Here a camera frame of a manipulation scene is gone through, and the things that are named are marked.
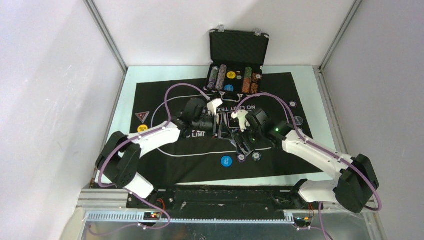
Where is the blue round button chip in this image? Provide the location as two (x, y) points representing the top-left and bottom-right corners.
(220, 155), (233, 168)

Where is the purple chip row in case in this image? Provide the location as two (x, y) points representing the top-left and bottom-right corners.
(206, 66), (219, 89)

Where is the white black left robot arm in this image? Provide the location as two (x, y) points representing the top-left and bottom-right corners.
(96, 98), (223, 208)

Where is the yellow round button chip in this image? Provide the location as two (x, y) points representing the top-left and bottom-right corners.
(137, 124), (149, 133)

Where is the blue button in case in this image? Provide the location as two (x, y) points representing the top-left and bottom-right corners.
(224, 84), (234, 92)

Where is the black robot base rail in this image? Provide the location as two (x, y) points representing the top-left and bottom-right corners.
(146, 185), (319, 221)

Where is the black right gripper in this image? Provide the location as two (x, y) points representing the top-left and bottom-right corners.
(232, 123), (264, 156)

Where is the pink grey chip row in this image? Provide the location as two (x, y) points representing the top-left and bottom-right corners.
(215, 64), (227, 90)

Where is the purple chip bottom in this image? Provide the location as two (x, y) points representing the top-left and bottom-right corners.
(237, 154), (247, 163)

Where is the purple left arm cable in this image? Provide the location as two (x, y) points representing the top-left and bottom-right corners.
(98, 83), (213, 231)

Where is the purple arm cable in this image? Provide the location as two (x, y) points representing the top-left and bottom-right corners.
(235, 92), (383, 240)
(98, 83), (213, 231)

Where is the brown chip row in case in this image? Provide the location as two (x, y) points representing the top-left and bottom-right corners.
(250, 73), (262, 94)

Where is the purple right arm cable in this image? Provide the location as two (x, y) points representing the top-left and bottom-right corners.
(235, 92), (383, 240)

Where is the black aluminium chip case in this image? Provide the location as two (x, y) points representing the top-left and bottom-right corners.
(203, 25), (270, 103)

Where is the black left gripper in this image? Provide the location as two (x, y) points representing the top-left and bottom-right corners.
(192, 112), (234, 141)

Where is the green orange chip row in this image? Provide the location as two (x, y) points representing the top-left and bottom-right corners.
(242, 67), (253, 94)

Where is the red triangular all-in marker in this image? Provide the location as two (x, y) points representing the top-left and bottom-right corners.
(135, 111), (150, 124)

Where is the yellow button in case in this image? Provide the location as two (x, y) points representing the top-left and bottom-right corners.
(226, 71), (237, 79)

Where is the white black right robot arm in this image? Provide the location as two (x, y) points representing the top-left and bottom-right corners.
(231, 108), (380, 213)

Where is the blue yellow chip bottom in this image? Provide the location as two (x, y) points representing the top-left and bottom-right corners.
(251, 151), (262, 161)

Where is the black poker felt mat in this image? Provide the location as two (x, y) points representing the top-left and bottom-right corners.
(129, 72), (328, 187)

